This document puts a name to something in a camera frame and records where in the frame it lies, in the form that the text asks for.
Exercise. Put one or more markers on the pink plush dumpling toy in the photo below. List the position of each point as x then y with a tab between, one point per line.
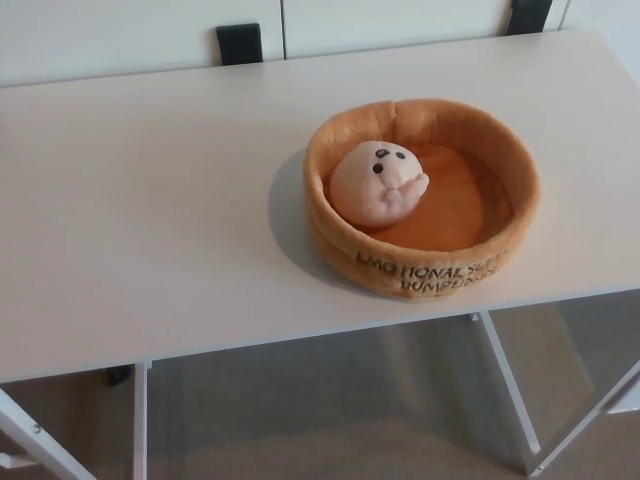
370	185

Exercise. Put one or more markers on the orange round plush basket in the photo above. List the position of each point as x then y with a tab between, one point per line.
450	220

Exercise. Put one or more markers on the small black floor object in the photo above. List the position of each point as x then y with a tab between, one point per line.
116	376

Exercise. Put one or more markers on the white cabinet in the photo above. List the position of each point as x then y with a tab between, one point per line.
125	30

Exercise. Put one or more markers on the black wall bracket left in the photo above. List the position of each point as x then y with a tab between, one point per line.
239	44

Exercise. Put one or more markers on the black wall bracket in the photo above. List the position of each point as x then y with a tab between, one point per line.
239	44
531	14

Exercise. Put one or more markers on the white table right leg frame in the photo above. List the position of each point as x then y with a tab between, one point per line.
511	380

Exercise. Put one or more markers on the white table leg frame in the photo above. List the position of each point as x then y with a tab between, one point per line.
511	380
30	435

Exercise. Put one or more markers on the black wall bracket right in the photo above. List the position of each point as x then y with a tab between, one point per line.
531	14

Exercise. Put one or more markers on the white table left leg frame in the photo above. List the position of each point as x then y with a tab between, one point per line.
30	435

